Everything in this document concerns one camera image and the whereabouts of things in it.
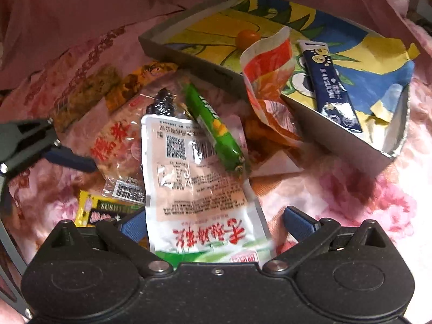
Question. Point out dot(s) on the dark blue stick packet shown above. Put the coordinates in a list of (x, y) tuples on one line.
[(327, 84)]

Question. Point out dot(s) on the golden crinkled wrapper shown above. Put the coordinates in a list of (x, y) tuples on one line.
[(141, 74)]

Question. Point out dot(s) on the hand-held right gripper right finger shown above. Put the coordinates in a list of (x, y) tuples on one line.
[(298, 222)]

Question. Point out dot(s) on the dark prune packet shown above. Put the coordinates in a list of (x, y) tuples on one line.
[(163, 104)]

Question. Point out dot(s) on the yellow blue printed paper lining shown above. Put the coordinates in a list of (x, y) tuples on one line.
[(216, 23)]

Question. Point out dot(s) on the small orange fruit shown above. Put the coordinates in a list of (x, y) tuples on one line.
[(248, 37)]

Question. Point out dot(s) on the green sausage stick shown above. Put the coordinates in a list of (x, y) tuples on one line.
[(212, 125)]

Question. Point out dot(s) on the grey cardboard box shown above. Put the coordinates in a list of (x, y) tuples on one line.
[(337, 135)]

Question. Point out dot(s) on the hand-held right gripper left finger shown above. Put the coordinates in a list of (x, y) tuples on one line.
[(133, 225)]

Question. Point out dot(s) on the orange white snack packet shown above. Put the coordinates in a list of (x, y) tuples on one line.
[(270, 60)]

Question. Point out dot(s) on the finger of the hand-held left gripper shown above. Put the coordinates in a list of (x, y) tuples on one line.
[(64, 158)]

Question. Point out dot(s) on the white snack packet red print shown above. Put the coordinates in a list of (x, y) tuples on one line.
[(195, 189)]

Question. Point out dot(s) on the yellow noodle snack packet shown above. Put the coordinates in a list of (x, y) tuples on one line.
[(91, 87)]

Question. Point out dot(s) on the pink floral blanket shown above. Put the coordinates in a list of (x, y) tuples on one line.
[(354, 202)]

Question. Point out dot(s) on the pink curtain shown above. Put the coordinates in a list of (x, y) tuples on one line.
[(101, 0)]

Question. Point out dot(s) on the small yellow black packet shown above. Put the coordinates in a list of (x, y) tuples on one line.
[(91, 206)]

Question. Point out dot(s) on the clear rice cake packet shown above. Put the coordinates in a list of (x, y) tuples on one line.
[(111, 141)]

